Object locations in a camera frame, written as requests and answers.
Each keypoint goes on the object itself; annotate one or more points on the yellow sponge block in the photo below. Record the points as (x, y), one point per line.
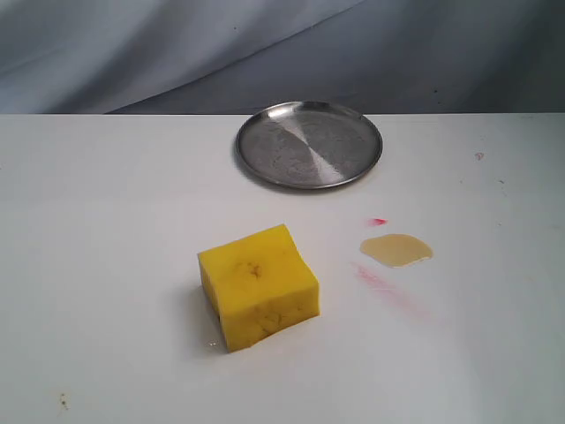
(258, 286)

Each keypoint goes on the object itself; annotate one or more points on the tan liquid spill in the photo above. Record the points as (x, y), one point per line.
(396, 250)

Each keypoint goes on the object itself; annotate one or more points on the round steel plate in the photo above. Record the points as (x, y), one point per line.
(308, 145)

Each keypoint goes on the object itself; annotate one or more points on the grey backdrop cloth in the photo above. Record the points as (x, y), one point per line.
(237, 57)

